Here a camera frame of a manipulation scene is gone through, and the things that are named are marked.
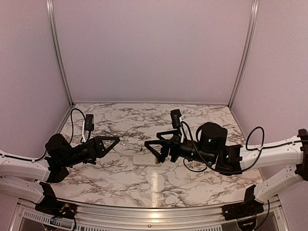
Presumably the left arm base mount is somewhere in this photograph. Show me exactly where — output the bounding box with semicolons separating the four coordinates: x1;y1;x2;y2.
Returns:
35;182;77;219

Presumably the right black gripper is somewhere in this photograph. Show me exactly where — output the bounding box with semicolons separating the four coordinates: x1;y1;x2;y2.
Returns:
144;130;216;166

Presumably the aluminium frame post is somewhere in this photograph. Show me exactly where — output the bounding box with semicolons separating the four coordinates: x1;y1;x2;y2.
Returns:
228;0;260;110
46;0;74;107

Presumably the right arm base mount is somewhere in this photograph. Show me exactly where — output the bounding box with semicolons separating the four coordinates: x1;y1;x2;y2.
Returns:
222;185;264;220

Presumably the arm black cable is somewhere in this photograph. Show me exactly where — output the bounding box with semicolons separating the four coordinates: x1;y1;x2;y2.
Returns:
70;108;84;142
245;126;266;152

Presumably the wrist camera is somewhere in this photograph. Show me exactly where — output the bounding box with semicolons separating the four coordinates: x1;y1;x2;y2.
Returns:
80;114;94;143
170;109;187;142

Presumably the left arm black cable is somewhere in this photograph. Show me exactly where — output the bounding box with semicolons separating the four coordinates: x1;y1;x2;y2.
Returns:
70;108;84;142

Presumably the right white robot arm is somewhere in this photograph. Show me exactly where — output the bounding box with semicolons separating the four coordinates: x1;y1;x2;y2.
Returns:
144;122;308;216

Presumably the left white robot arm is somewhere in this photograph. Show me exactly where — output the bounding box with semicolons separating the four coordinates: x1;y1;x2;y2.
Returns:
0;133;120;183

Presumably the left aluminium frame post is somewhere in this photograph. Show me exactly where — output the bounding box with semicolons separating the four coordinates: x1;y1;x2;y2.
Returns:
46;0;74;107

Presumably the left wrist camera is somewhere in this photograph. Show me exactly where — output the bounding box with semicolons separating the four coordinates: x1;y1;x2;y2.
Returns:
80;114;94;143

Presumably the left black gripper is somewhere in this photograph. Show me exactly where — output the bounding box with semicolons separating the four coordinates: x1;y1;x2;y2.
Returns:
62;136;120;168

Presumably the right aluminium frame post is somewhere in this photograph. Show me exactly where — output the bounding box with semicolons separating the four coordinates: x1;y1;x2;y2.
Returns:
228;0;260;110

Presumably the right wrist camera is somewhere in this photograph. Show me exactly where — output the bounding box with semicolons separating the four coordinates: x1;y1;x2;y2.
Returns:
170;109;187;142

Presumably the white remote control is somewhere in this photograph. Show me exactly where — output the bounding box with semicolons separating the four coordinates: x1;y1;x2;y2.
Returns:
133;155;161;167

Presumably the front aluminium rail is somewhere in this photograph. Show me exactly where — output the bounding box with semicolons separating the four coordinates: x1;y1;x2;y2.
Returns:
9;196;289;231

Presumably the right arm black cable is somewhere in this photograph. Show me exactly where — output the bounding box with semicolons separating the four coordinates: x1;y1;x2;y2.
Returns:
245;126;266;152

